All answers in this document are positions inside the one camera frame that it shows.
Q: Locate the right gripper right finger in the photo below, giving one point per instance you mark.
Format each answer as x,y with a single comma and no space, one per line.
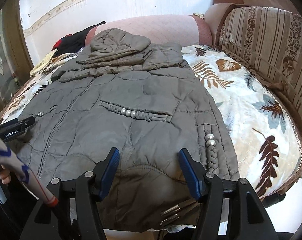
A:
247,218

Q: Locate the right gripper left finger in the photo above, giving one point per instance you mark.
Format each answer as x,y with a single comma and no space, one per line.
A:
75,216

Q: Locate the grey quilted hooded jacket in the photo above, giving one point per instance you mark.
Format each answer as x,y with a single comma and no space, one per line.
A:
126,92

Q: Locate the person left hand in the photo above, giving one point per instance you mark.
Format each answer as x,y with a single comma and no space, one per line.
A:
5,177

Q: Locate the wooden stained glass door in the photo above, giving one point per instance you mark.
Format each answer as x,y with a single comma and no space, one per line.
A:
15,61

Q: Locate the leaf pattern bed blanket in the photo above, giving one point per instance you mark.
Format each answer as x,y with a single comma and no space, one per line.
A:
265,140

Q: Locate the yellow patterned cloth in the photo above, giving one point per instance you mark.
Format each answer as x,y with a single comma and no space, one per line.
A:
43,63

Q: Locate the red garment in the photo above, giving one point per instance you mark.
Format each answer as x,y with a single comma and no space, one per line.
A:
60,41

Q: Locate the black garment pile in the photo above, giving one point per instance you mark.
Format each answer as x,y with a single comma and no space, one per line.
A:
75,42

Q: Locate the striped brown cushion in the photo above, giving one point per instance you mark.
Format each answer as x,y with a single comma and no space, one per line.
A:
269,41

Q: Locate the pink bolster pillow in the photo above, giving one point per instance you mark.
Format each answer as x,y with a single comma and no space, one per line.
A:
185,30

